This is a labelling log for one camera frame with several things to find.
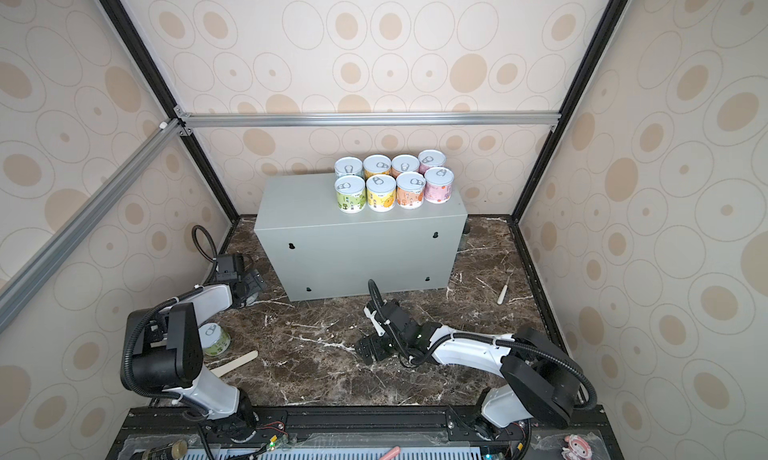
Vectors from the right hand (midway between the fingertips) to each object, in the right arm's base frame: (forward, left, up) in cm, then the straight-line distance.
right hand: (370, 342), depth 84 cm
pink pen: (-25, -6, -3) cm, 26 cm away
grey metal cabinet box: (+15, +16, +23) cm, 32 cm away
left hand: (+21, +38, +3) cm, 44 cm away
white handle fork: (+19, -44, -5) cm, 48 cm away
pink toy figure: (-25, -48, -2) cm, 54 cm away
